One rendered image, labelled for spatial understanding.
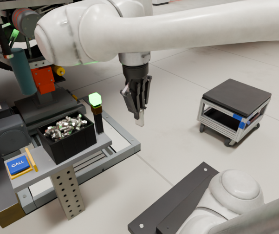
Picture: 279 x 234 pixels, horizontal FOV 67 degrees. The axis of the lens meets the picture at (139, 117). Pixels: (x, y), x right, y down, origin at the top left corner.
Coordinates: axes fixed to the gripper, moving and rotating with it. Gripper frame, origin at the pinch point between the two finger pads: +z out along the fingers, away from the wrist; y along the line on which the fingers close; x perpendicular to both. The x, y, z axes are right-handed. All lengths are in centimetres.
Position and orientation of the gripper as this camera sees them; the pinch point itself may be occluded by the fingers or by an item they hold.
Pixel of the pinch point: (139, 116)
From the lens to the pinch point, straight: 72.3
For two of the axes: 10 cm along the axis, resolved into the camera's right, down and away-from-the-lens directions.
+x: -7.8, -3.6, 5.2
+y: 6.3, -5.2, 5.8
